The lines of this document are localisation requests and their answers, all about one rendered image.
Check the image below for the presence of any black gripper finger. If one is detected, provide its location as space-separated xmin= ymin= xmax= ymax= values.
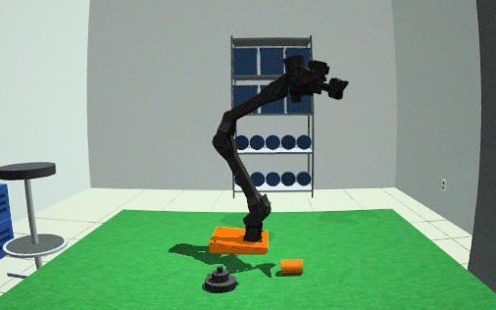
xmin=298 ymin=66 xmax=324 ymax=87
xmin=333 ymin=77 xmax=349 ymax=97

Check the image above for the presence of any orange knob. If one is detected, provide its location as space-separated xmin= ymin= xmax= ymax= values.
xmin=280 ymin=260 xmax=303 ymax=274

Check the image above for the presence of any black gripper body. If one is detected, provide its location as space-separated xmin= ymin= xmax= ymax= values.
xmin=290 ymin=64 xmax=344 ymax=100

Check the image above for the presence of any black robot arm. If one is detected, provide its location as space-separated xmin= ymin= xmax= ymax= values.
xmin=212 ymin=55 xmax=329 ymax=243

